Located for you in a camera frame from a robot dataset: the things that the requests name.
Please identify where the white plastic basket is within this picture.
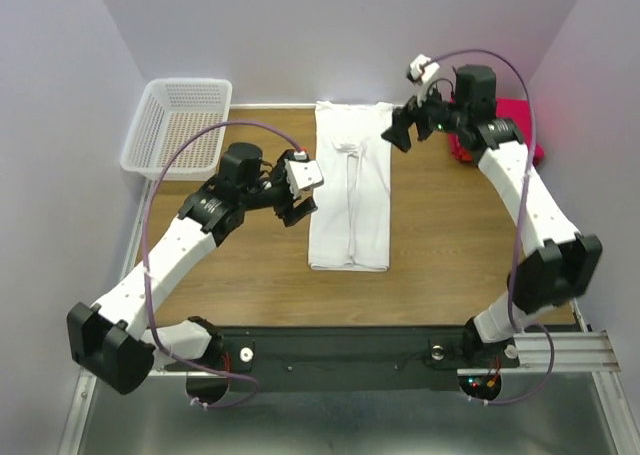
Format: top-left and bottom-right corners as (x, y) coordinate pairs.
(120, 78), (233, 181)

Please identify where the folded red t-shirt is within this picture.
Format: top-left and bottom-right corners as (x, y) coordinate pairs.
(448, 98), (532, 163)

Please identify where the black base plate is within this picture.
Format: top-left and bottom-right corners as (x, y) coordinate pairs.
(154, 326), (519, 405)

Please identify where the purple cable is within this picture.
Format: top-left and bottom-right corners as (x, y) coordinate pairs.
(424, 49), (556, 407)
(139, 120), (307, 410)

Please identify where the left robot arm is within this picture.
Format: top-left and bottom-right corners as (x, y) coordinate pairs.
(66, 142), (323, 395)

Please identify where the circuit board with leds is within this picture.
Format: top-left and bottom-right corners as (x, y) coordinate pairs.
(462, 375), (501, 395)

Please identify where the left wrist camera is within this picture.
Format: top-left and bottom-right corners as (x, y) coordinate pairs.
(284, 159), (324, 199)

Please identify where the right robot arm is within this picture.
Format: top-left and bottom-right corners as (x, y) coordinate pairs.
(382, 56), (603, 365)

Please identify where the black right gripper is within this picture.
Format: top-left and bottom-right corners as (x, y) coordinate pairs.
(379, 79), (467, 154)

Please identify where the white t-shirt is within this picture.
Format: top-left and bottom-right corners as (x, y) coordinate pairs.
(308, 101), (393, 272)

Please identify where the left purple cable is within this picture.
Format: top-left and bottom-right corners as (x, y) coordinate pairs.
(139, 120), (307, 410)

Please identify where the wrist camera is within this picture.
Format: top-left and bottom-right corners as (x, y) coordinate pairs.
(406, 54), (440, 104)
(284, 159), (324, 199)

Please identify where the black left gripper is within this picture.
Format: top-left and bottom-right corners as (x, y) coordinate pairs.
(241, 150), (318, 227)

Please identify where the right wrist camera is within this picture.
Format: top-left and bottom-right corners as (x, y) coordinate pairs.
(406, 54), (440, 104)

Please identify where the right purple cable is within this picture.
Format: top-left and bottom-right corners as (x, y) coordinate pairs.
(424, 49), (556, 407)

